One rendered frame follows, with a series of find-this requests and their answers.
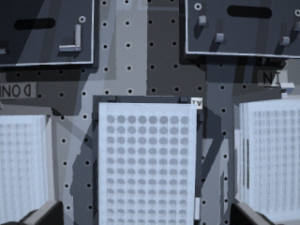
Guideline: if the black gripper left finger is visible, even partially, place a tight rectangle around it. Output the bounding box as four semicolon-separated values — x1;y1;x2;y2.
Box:
0;201;64;225

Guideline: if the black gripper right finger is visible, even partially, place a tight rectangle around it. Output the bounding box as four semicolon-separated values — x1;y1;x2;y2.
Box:
230;202;276;225

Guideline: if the dark grey plate nest labelled n6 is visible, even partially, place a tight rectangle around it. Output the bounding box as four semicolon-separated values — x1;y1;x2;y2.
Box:
0;0;99;71

